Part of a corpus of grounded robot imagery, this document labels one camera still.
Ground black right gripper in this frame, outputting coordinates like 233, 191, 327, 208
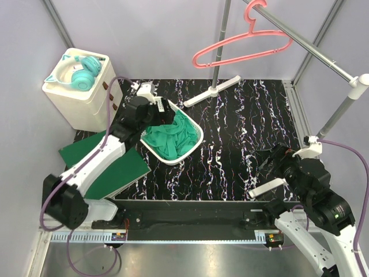
253, 141, 309, 201

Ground green tank top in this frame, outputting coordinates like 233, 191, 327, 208
142, 110, 198, 160

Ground pink plastic hanger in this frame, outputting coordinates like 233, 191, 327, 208
192, 0, 294, 69

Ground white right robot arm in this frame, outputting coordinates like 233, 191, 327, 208
255, 136, 368, 276

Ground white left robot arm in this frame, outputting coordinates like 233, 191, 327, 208
40, 96, 175, 230

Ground white perforated plastic basket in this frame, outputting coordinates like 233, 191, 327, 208
141, 102, 204, 166

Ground white drawer cabinet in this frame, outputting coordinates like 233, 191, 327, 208
42, 48, 123, 132

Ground teal cat-ear headphones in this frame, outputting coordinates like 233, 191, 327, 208
44, 54, 102, 91

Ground silver clothes rack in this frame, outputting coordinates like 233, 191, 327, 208
183, 0, 369, 200

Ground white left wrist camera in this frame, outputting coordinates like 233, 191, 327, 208
131, 82, 156, 104

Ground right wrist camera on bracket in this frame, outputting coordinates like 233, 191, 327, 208
292, 136, 322, 159

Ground green ring binder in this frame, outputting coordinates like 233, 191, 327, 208
59, 131, 150, 200

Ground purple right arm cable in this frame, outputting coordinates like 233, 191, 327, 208
317, 138, 369, 277

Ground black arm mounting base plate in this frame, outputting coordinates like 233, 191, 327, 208
92, 200, 280, 244

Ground white slotted cable duct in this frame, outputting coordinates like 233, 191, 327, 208
51, 232, 268, 243

